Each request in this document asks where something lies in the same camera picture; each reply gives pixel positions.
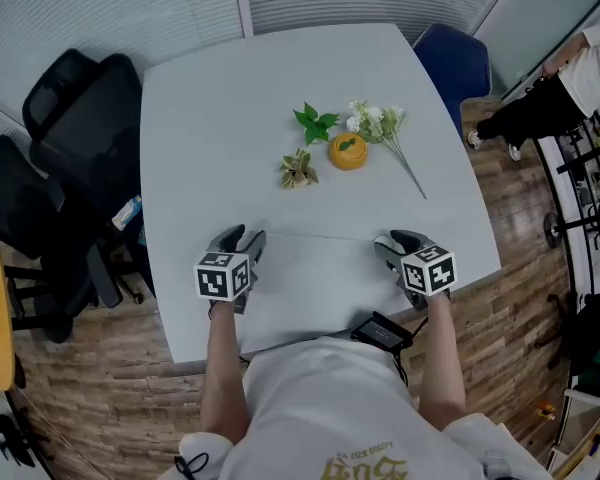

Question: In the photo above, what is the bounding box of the black tripod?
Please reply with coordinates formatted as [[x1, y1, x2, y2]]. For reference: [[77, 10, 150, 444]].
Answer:
[[0, 412, 46, 469]]

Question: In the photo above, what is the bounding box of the small variegated potted plant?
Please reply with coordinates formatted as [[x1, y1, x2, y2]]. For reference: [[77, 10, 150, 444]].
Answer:
[[278, 148, 320, 189]]

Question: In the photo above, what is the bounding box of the black mesh office chair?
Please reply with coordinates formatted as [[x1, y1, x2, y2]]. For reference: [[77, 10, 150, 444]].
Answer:
[[22, 47, 144, 219], [0, 135, 144, 344]]

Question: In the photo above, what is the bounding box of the person's white t-shirt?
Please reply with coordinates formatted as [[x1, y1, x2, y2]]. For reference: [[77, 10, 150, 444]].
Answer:
[[174, 335, 551, 480]]

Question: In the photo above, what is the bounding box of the black metal railing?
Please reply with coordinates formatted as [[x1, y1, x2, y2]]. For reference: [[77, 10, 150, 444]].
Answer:
[[532, 112, 600, 319]]

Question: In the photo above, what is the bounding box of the black weight plate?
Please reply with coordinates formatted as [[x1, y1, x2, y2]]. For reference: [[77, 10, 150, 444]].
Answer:
[[543, 211, 564, 249]]

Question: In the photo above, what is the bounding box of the blue chair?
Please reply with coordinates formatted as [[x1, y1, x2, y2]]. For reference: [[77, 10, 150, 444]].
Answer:
[[412, 22, 494, 142]]

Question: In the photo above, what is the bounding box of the small green potted plant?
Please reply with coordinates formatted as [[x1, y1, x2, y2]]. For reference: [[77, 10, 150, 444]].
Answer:
[[293, 101, 340, 147]]

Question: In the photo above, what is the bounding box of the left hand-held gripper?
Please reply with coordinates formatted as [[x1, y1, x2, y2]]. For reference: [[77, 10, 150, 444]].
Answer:
[[193, 224, 268, 315]]

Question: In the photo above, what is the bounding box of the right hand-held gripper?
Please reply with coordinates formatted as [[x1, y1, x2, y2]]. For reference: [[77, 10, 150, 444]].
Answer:
[[373, 228, 458, 313]]

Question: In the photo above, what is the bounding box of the person's left forearm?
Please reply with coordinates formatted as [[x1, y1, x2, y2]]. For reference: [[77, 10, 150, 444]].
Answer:
[[199, 300, 254, 444]]

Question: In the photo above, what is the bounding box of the white wooden crate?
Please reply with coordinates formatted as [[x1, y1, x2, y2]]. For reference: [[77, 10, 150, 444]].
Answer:
[[547, 387, 600, 480]]

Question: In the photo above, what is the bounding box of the black flat device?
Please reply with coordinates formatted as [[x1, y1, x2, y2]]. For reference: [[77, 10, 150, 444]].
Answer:
[[349, 310, 414, 353]]

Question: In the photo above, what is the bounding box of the person's right forearm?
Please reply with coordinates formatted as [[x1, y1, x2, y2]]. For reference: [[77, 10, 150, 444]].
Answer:
[[417, 290, 467, 427]]

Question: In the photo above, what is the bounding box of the orange round pot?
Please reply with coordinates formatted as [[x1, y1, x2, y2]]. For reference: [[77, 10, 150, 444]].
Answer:
[[327, 132, 369, 172]]

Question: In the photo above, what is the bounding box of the black coat rack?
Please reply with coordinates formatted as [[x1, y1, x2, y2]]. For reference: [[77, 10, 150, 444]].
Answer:
[[534, 292, 581, 372]]

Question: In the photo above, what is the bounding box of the black hanging garment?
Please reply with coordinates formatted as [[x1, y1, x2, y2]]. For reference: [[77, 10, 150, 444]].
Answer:
[[567, 290, 600, 377]]

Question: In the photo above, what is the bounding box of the white artificial flower bouquet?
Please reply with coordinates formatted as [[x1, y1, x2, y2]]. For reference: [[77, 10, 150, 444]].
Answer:
[[346, 99, 428, 201]]

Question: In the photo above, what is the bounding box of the blue white tissue pack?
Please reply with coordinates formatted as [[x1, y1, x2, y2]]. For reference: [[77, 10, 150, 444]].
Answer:
[[110, 195, 144, 232]]

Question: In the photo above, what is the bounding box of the frosted glass door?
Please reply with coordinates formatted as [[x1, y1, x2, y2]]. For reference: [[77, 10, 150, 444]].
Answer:
[[472, 0, 600, 100]]

